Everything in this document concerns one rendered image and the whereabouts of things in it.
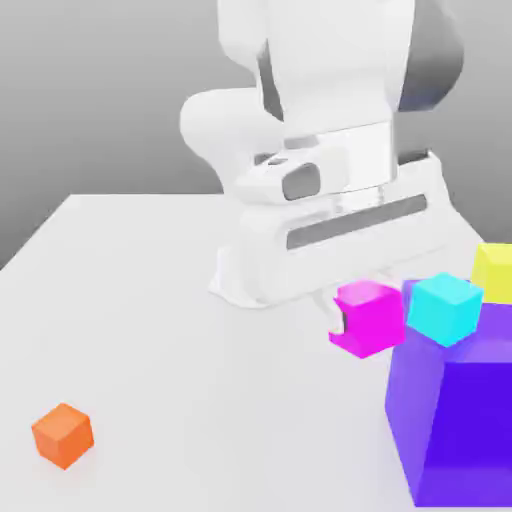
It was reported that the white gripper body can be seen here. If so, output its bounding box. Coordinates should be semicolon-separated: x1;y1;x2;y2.
208;149;483;309

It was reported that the small orange cube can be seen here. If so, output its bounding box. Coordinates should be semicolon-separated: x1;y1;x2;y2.
30;402;96;472

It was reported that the small magenta cube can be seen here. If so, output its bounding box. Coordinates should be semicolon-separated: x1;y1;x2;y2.
328;279;406;360

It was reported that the large purple box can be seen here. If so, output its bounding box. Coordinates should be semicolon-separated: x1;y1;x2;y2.
384;278;512;510

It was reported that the small yellow cube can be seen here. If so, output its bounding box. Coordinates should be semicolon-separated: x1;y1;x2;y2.
470;242;512;306

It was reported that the small cyan cube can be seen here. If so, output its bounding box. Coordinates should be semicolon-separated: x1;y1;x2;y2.
406;272;486;349

